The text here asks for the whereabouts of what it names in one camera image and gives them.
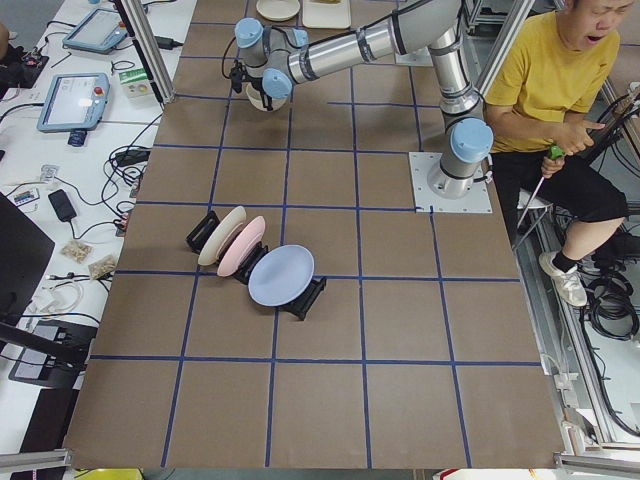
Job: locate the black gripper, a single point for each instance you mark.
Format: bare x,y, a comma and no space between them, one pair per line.
259,93

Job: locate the white bowl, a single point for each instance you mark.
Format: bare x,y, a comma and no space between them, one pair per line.
255,99

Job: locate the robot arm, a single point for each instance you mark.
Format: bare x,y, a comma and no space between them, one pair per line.
274,60

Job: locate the round white plate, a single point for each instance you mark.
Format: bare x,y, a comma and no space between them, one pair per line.
278,10

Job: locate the white rectangular tray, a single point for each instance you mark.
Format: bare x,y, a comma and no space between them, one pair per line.
326,16

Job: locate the green white box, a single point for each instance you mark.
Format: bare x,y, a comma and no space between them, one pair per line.
135,83

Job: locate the far teach pendant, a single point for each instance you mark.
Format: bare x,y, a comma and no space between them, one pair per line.
101,31

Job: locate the teach pendant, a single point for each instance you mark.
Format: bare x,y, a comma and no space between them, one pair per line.
101,31
74,102

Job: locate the cream plate in rack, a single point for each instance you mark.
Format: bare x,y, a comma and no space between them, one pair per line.
221,237

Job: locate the pink plate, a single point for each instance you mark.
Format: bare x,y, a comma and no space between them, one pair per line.
241,247

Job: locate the near teach pendant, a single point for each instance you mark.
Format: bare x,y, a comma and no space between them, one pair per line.
74,102

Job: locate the light blue plate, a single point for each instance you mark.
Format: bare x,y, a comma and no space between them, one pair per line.
281,275

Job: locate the black dish rack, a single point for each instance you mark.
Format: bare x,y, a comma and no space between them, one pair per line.
298,307

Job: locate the black power adapter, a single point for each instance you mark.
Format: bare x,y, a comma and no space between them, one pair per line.
62,205

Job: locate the black monitor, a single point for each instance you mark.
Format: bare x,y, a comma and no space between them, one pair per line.
55,353

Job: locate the person in yellow shirt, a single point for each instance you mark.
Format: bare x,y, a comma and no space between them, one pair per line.
537,108

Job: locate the aluminium frame post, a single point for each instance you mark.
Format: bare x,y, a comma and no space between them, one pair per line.
139,30

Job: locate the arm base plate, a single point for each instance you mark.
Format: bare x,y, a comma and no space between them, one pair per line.
420,58
435,192

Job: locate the green handled screwdriver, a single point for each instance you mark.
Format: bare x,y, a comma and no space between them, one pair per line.
537,195

